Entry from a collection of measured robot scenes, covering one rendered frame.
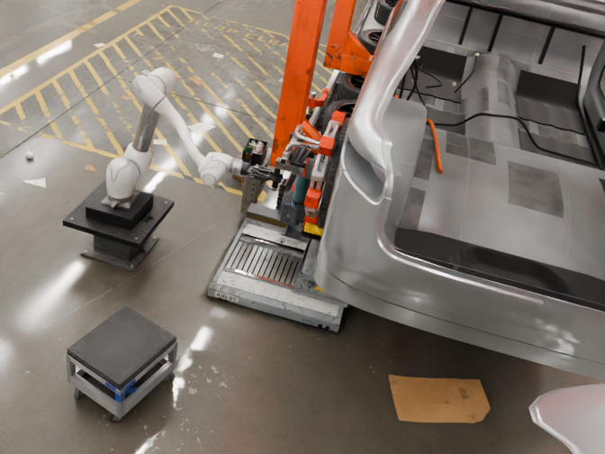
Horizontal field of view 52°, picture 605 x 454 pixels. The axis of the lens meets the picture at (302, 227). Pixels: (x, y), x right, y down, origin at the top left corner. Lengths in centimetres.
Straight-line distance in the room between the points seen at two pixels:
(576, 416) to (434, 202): 291
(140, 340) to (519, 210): 208
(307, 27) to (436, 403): 226
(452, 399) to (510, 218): 107
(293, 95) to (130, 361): 189
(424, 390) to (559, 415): 319
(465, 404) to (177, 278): 188
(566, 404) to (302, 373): 309
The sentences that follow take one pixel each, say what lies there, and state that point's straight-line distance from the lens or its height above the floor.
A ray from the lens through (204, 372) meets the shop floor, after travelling 351.
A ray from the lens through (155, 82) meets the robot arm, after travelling 359.
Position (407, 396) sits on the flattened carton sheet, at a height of 1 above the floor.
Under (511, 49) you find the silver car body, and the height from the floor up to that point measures 106.
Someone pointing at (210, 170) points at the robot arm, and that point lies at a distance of 338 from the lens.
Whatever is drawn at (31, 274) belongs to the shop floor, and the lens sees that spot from 409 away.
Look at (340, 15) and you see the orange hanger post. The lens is 577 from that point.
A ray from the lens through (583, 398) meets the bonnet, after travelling 55.
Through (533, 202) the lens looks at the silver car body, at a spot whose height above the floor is 103.
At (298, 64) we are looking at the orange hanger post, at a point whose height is 127.
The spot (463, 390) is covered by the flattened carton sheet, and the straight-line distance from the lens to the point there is 381.
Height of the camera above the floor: 270
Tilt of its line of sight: 36 degrees down
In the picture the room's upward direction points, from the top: 12 degrees clockwise
